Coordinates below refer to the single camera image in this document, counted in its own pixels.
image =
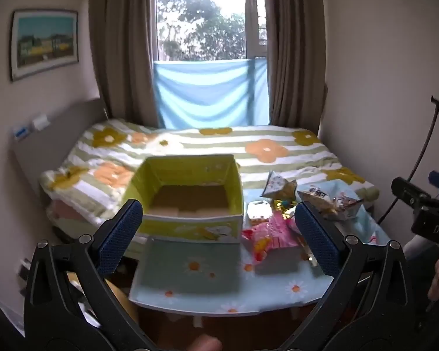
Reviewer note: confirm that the pink snack packet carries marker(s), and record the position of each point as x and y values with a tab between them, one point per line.
269	234

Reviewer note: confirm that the clear plastic snack packet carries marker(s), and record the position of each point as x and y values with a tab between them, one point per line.
259	212

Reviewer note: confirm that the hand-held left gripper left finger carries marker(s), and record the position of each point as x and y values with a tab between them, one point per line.
119	239

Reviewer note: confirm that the grey bed headboard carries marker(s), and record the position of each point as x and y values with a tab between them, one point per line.
58	135

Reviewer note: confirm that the pink bed sheet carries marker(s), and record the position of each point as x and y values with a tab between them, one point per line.
64	211

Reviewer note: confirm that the white printed snack bag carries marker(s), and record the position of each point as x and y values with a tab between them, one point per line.
327	201

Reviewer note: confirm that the striped floral blanket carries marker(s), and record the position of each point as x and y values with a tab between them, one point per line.
270	150

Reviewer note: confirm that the blue and white small box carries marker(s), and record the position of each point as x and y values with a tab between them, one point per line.
22	132

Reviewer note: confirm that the white wall socket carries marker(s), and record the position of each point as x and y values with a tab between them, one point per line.
41	122

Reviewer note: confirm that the person's right hand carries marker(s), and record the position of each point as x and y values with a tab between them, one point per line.
438	278

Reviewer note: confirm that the silver and brown snack bag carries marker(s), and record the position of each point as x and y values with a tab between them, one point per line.
278	185

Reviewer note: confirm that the gold foil snack packet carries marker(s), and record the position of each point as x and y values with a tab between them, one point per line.
285	208

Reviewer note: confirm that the yellow-green storage box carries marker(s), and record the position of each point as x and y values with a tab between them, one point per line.
190	226

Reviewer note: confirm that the light blue daisy tablecloth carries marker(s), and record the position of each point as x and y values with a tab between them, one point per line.
190	267

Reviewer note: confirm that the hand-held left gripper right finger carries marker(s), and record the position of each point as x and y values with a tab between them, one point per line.
316	241

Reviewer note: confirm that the brown curtain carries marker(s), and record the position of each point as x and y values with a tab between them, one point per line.
296	51
124	44

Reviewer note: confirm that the light blue hanging cloth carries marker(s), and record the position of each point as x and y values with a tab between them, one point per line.
208	93

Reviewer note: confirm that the grey snack box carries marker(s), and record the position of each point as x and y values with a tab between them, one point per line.
278	261

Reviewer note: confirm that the window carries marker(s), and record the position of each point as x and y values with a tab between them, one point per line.
205	18

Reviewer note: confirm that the round white table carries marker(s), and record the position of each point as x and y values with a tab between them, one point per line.
194	309

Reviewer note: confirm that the framed landscape picture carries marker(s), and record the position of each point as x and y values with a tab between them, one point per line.
44	42

